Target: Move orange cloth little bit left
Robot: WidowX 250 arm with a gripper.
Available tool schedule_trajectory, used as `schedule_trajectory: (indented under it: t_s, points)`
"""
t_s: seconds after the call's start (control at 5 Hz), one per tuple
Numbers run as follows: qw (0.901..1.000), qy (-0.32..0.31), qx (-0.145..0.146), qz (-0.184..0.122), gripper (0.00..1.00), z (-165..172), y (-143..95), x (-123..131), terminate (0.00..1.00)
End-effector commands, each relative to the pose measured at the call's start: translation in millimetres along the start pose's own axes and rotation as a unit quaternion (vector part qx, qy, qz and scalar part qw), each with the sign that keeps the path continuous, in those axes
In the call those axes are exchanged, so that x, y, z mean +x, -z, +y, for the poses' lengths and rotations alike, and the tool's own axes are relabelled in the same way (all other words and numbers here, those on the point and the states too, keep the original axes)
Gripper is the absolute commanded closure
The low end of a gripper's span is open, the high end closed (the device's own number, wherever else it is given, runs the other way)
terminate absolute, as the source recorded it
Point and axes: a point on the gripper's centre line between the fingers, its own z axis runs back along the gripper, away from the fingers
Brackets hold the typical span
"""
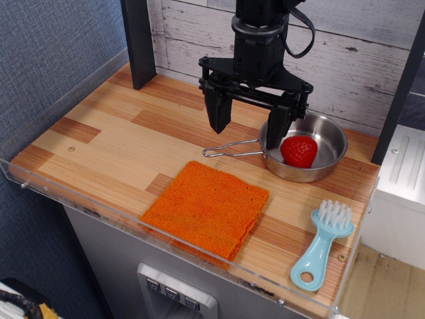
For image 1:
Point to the grey cabinet with dispenser panel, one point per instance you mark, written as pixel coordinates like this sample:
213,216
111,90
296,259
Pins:
115,257

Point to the dark upright post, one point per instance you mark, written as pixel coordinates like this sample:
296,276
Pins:
406,80
139,41

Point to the red toy strawberry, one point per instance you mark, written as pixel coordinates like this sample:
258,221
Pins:
299,151

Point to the light blue scrub brush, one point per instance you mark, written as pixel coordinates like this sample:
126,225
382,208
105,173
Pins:
332,220

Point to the small steel pan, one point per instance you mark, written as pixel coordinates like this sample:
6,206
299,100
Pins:
331,140

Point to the dark left upright post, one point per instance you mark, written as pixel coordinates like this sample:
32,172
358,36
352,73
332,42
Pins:
139,41

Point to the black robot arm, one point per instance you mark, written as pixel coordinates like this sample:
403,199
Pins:
264,9

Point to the clear acrylic guard rail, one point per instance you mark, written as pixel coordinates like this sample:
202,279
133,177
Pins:
37,88

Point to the orange knitted cloth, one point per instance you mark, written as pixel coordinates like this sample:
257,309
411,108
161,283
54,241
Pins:
208,209

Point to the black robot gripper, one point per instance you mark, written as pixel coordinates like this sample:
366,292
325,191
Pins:
256,75

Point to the white toy sink unit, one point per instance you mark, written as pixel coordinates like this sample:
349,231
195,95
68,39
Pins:
394,223

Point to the dark right upright post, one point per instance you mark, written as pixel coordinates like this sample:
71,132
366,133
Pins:
406,80

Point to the black and yellow object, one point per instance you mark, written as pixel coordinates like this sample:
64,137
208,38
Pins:
21,301

